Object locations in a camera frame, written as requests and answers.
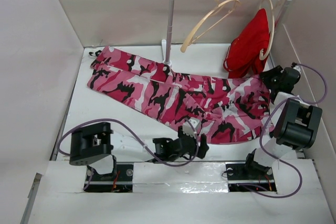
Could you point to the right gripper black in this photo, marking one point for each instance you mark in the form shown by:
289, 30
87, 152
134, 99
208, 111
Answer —
268, 74

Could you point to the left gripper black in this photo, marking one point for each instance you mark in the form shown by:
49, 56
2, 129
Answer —
199, 148

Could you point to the pink camouflage trousers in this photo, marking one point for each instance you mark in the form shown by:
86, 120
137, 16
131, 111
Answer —
229, 110

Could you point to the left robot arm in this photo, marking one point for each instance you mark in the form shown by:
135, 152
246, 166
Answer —
91, 146

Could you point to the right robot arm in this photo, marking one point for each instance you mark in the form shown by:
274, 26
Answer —
297, 125

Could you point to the wooden hanger with red garment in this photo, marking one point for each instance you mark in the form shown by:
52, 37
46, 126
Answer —
273, 13

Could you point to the silver tape strip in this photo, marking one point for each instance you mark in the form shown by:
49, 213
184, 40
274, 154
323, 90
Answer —
194, 178

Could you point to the red garment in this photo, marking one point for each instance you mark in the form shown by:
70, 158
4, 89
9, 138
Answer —
244, 51

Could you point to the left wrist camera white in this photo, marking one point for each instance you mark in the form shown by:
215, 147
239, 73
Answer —
190, 127

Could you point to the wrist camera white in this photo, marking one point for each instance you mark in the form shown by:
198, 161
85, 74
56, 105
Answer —
190, 127
296, 67

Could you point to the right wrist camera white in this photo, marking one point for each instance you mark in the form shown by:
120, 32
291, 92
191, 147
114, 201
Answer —
296, 67

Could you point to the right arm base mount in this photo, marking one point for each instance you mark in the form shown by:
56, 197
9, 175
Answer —
243, 176

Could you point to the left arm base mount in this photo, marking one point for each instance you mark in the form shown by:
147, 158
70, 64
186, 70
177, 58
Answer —
119, 181

